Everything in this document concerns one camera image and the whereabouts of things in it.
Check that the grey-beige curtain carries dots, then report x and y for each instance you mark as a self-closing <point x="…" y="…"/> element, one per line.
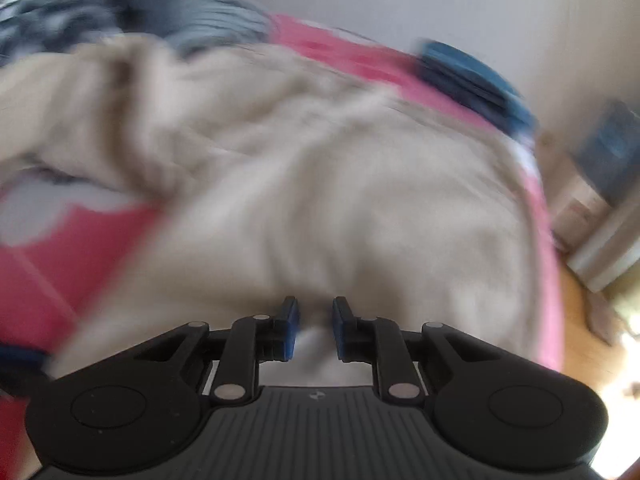
<point x="607" y="255"/>

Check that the light blue-grey knit sweater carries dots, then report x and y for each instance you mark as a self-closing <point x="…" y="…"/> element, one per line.
<point x="220" y="20"/>

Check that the dark navy garment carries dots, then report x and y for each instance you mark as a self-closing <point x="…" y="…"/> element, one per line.
<point x="137" y="2"/>

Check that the beige pants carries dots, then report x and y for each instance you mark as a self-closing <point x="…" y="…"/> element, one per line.
<point x="325" y="200"/>

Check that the pink floral blanket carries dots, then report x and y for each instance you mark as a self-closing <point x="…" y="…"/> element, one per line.
<point x="40" y="285"/>

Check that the folded blue shirt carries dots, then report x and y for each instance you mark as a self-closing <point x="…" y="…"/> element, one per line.
<point x="465" y="67"/>

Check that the blue translucent plastic bag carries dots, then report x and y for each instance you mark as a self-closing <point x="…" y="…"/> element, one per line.
<point x="612" y="152"/>

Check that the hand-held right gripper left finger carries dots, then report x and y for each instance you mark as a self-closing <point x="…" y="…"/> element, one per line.
<point x="290" y="330"/>

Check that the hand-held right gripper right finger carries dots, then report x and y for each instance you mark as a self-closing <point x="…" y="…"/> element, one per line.
<point x="341" y="330"/>

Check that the folded blue jeans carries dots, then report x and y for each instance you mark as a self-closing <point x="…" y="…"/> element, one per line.
<point x="460" y="95"/>

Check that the dark plaid shirt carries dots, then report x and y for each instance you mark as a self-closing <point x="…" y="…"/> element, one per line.
<point x="45" y="30"/>

